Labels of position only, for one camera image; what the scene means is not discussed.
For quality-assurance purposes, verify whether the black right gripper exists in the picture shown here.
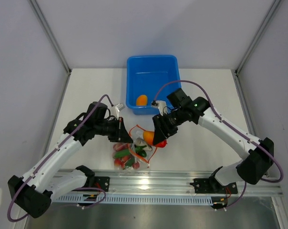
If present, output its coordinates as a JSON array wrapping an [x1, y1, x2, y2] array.
[[153, 107, 185, 146]]

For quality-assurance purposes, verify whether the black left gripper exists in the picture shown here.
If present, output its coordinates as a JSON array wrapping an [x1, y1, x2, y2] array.
[[94, 116, 133, 143]]

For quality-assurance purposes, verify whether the red chili pepper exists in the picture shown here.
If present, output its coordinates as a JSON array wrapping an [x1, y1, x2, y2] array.
[[143, 131, 167, 148]]

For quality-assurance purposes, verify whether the grey toy fish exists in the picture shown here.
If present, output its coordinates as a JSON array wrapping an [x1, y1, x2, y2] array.
[[134, 138, 152, 151]]

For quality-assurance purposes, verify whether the green cucumber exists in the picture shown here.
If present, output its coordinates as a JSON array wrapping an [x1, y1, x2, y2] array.
[[113, 149, 130, 159]]

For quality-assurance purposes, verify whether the small green chili pepper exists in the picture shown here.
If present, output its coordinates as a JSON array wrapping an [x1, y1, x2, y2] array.
[[134, 146, 146, 154]]

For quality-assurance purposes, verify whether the clear orange zip top bag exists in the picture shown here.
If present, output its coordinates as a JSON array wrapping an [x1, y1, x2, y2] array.
[[112, 125, 158, 174]]

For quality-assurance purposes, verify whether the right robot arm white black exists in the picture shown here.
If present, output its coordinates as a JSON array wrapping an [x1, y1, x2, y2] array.
[[152, 88, 274, 193]]

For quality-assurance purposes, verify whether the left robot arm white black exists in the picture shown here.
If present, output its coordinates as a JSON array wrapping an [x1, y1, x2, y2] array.
[[8, 102, 133, 218]]

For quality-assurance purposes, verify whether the yellow orange bell pepper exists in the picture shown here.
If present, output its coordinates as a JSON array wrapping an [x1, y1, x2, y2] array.
[[136, 94, 148, 106]]

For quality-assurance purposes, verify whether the blue plastic bin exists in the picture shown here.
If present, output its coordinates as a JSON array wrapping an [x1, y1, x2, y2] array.
[[125, 55, 181, 115]]

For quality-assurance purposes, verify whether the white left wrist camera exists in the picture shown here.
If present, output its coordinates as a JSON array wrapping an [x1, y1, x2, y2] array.
[[110, 103, 125, 119]]

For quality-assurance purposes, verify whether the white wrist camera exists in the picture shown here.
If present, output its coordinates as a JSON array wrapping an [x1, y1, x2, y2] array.
[[110, 103, 125, 119], [151, 100, 168, 115]]

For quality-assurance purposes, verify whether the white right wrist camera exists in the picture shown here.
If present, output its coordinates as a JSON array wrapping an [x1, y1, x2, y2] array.
[[151, 100, 168, 115]]

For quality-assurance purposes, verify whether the aluminium mounting rail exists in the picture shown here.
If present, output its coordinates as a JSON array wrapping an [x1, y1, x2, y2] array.
[[48, 169, 284, 198]]

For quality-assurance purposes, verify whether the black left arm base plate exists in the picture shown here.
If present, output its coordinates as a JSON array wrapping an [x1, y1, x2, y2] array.
[[92, 177, 110, 192]]

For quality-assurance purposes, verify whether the slotted white cable duct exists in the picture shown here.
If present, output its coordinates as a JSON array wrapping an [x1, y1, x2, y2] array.
[[55, 193, 213, 206]]

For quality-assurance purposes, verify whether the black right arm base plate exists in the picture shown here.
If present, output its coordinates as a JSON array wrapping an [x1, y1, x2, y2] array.
[[189, 178, 238, 194]]

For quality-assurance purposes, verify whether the left aluminium frame post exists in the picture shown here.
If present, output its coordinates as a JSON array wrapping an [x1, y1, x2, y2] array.
[[28, 0, 71, 74]]

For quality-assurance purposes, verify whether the aluminium frame post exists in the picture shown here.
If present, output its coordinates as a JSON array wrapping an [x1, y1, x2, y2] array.
[[235, 0, 284, 77], [28, 0, 71, 74]]

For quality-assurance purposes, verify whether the right aluminium frame post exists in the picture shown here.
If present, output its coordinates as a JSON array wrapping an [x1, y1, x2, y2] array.
[[235, 0, 284, 77]]

